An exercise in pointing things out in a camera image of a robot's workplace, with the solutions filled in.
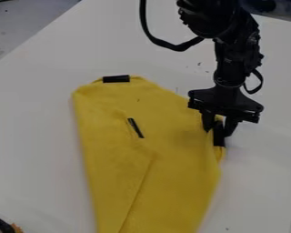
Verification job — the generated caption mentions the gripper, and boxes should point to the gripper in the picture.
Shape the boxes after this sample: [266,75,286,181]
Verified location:
[186,85,265,139]

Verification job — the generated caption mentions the yellow cloth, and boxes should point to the yellow cloth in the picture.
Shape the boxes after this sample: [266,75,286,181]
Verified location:
[71,74,228,233]

